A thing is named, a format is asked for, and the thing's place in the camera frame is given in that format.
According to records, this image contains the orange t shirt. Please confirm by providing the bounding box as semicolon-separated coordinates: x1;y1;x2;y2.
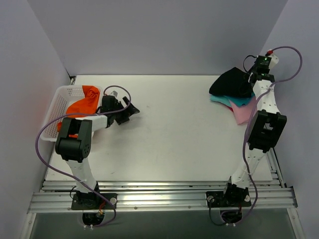
56;85;101;139

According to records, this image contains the black t shirt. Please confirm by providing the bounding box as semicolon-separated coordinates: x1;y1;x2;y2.
209;67;252;98

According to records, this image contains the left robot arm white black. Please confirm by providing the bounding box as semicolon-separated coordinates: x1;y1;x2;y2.
55;95;140;209

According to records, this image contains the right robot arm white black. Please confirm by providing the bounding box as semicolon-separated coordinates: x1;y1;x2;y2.
221;50;287;206

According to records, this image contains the teal folded t shirt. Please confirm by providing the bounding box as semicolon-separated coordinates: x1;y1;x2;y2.
210;94;255;107

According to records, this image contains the white plastic basket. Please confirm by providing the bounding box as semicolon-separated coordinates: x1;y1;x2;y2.
40;85;103;142

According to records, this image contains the pink folded t shirt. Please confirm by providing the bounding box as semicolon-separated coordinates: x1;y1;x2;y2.
229;96;256;125

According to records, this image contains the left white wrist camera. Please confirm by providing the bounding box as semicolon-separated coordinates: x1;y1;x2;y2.
104;91;118;98

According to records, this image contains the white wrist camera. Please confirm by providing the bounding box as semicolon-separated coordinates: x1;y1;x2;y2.
266;50;279;69
104;91;118;98

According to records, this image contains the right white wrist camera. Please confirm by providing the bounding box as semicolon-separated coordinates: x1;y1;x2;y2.
266;50;279;69

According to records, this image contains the black thin cable loop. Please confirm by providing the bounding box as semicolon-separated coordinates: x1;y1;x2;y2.
238;54;257;97

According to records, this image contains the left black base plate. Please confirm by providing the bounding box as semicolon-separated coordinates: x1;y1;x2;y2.
71;192;118;210

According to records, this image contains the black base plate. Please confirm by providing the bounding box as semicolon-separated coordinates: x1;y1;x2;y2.
205;191;252;208
71;192;118;210

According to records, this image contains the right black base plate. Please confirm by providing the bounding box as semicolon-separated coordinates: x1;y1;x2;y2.
205;191;252;208

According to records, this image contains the aluminium rail frame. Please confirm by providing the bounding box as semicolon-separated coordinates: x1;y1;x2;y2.
19;119;306;239

